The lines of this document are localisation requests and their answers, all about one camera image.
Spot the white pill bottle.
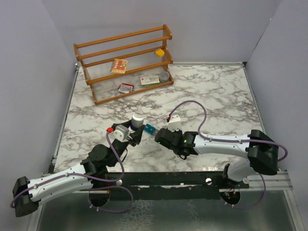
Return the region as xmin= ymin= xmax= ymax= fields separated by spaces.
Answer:
xmin=130 ymin=109 xmax=144 ymax=131

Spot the blue and grey pill organizer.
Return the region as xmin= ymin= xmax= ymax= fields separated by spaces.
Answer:
xmin=144 ymin=124 xmax=159 ymax=136

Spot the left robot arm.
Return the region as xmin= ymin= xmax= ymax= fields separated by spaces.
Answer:
xmin=10 ymin=121 xmax=145 ymax=218

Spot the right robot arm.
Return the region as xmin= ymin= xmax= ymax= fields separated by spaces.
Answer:
xmin=154 ymin=128 xmax=279 ymax=188

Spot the red white medicine box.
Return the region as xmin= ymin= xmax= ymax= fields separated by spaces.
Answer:
xmin=118 ymin=83 xmax=134 ymax=94

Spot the green white medicine box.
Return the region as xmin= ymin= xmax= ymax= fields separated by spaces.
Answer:
xmin=140 ymin=76 xmax=160 ymax=87

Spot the wooden three-tier shelf rack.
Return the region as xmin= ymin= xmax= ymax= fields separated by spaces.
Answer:
xmin=74 ymin=24 xmax=174 ymax=105

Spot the orange spiral notebook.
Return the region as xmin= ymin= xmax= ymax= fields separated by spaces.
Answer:
xmin=110 ymin=59 xmax=128 ymax=74

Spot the clear round plastic jar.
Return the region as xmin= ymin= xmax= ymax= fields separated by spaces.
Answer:
xmin=159 ymin=72 xmax=169 ymax=83

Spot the yellow lidded small jar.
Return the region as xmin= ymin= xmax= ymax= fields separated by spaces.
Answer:
xmin=154 ymin=49 xmax=165 ymax=58

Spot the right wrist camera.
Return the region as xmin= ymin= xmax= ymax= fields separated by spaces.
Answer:
xmin=167 ymin=115 xmax=181 ymax=132

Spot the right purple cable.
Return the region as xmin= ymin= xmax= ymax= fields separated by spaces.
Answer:
xmin=168 ymin=100 xmax=289 ymax=209

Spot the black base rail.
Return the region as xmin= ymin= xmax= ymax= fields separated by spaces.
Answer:
xmin=79 ymin=168 xmax=251 ymax=201

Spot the aluminium frame rail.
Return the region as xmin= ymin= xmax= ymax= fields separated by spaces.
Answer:
xmin=248 ymin=171 xmax=293 ymax=191

